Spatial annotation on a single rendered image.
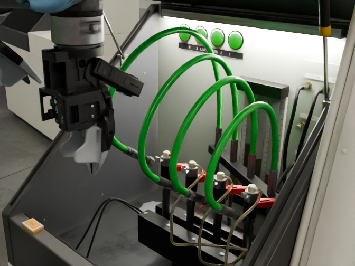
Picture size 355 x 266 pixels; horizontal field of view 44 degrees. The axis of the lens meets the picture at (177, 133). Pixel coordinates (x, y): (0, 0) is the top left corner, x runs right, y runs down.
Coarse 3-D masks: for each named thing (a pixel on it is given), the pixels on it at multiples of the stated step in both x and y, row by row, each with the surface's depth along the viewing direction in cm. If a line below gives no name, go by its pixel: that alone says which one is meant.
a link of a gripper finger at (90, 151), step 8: (96, 128) 68; (88, 136) 67; (96, 136) 68; (88, 144) 68; (96, 144) 69; (80, 152) 67; (88, 152) 68; (96, 152) 69; (104, 152) 69; (80, 160) 68; (88, 160) 69; (96, 160) 70; (104, 160) 71; (96, 168) 71
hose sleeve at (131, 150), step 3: (129, 147) 94; (126, 150) 93; (129, 150) 93; (132, 150) 94; (135, 150) 95; (123, 153) 93; (126, 153) 93; (129, 153) 94; (132, 153) 94; (135, 153) 95; (132, 156) 95; (135, 156) 95; (147, 156) 99; (147, 159) 98; (147, 162) 99
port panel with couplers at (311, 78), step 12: (312, 60) 103; (312, 72) 103; (336, 72) 100; (300, 84) 106; (312, 84) 104; (300, 96) 107; (312, 96) 105; (300, 108) 108; (300, 120) 109; (312, 120) 107; (300, 132) 110
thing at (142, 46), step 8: (160, 32) 92; (168, 32) 93; (176, 32) 95; (184, 32) 97; (192, 32) 99; (152, 40) 90; (200, 40) 102; (136, 48) 89; (144, 48) 89; (208, 48) 104; (128, 56) 88; (136, 56) 88; (128, 64) 87; (216, 64) 108; (216, 72) 109; (216, 80) 111; (112, 88) 86; (112, 96) 86; (216, 128) 117; (112, 144) 91; (120, 144) 91
